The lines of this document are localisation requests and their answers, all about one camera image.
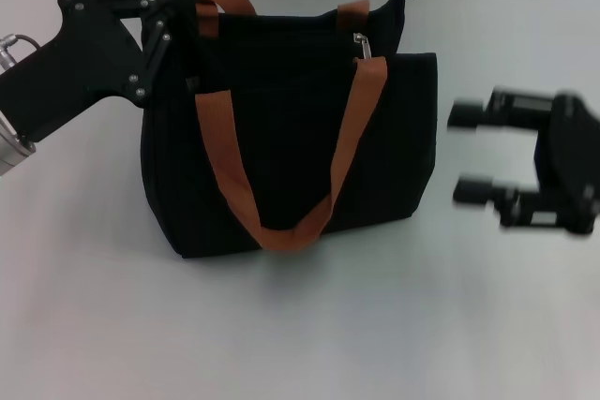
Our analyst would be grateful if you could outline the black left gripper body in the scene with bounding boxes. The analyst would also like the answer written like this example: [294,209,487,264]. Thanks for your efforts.
[0,0,152,144]

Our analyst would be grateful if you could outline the black food bag brown handles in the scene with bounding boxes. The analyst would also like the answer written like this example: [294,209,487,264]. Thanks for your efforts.
[139,0,440,260]

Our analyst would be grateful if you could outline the silver zipper pull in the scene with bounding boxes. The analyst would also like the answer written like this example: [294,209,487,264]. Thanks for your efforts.
[352,32,376,62]

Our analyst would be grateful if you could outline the left gripper cable with connector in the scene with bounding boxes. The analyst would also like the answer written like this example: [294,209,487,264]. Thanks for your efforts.
[0,32,41,74]

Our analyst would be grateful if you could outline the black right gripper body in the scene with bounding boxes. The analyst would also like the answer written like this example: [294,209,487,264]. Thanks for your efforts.
[533,89,600,237]

